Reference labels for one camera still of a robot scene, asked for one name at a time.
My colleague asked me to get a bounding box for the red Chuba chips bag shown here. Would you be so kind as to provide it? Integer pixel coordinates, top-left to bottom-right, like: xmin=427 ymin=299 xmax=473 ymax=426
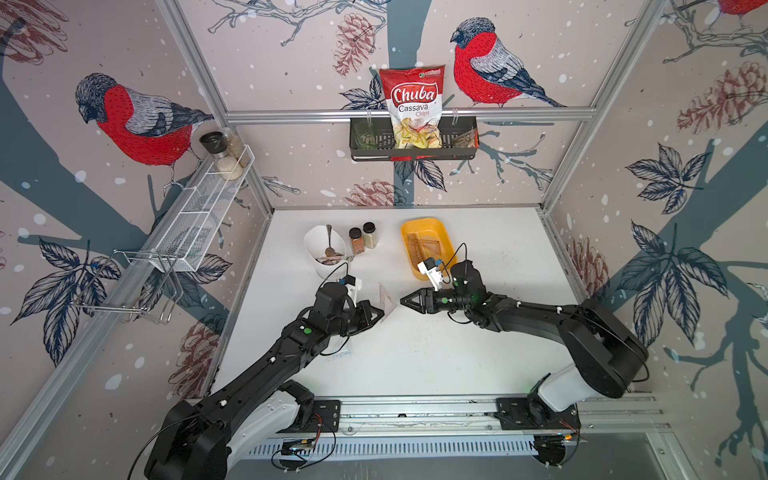
xmin=379 ymin=66 xmax=445 ymax=149

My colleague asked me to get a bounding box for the yellow plastic storage box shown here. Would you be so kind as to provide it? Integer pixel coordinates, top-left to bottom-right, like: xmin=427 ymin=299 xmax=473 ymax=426
xmin=401 ymin=217 xmax=457 ymax=281

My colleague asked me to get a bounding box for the spice jar orange powder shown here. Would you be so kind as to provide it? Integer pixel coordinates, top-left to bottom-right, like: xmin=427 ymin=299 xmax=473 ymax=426
xmin=349 ymin=227 xmax=365 ymax=255

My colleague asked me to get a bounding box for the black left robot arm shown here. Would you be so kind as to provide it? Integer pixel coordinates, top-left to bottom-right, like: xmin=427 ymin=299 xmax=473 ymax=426
xmin=144 ymin=282 xmax=385 ymax=479

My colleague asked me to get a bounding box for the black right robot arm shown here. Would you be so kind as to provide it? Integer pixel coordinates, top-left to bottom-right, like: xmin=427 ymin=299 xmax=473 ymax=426
xmin=400 ymin=259 xmax=648 ymax=427

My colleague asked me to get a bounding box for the white wire wall shelf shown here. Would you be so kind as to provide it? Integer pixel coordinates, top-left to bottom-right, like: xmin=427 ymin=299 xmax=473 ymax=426
xmin=149 ymin=146 xmax=255 ymax=272

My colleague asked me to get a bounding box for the black lid jar on shelf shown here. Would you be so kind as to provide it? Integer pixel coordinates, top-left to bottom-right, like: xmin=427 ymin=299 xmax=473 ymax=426
xmin=199 ymin=131 xmax=230 ymax=159

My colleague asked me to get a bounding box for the clear triangle set square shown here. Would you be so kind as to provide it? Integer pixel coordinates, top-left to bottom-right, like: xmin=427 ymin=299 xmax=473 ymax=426
xmin=334 ymin=345 xmax=354 ymax=360

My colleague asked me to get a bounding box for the metal spoon in bowl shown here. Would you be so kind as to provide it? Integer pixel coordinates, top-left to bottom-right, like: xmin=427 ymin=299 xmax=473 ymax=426
xmin=324 ymin=224 xmax=338 ymax=258

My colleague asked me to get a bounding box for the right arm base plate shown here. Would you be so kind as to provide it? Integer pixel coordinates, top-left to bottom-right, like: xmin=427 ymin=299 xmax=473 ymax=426
xmin=493 ymin=396 xmax=581 ymax=430

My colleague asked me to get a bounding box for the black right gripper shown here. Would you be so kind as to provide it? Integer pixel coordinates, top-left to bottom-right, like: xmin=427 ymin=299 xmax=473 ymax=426
xmin=399 ymin=287 xmax=471 ymax=318

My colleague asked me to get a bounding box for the chrome wire rack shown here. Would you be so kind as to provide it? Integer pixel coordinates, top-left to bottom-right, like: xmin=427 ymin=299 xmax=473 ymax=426
xmin=70 ymin=250 xmax=184 ymax=325

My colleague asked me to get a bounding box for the spice jar pale powder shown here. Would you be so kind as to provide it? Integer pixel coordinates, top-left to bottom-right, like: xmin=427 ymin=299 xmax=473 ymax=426
xmin=362 ymin=222 xmax=378 ymax=249

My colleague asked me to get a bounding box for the glass jar on shelf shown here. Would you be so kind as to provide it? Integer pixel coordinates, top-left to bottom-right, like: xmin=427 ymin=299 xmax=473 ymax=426
xmin=221 ymin=127 xmax=250 ymax=168

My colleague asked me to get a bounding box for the pink triangle set square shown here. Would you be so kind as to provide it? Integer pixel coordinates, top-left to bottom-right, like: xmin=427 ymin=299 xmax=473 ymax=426
xmin=419 ymin=238 xmax=443 ymax=258
xmin=379 ymin=283 xmax=397 ymax=321

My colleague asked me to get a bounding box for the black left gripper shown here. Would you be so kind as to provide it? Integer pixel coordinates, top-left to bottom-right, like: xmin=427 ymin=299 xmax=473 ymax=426
xmin=327 ymin=299 xmax=386 ymax=337

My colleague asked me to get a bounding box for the white bowl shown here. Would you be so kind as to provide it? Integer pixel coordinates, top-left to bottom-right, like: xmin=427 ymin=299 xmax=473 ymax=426
xmin=304 ymin=224 xmax=353 ymax=281

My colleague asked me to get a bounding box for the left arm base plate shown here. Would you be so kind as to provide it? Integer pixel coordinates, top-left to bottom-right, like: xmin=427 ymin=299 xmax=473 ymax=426
xmin=269 ymin=380 xmax=342 ymax=434

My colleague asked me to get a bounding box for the pink long stencil ruler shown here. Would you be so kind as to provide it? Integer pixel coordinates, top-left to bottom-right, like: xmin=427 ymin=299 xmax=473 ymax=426
xmin=406 ymin=233 xmax=424 ymax=276

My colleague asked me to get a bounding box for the black wire wall basket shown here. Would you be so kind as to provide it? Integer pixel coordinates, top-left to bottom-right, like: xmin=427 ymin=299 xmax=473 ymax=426
xmin=349 ymin=117 xmax=479 ymax=161

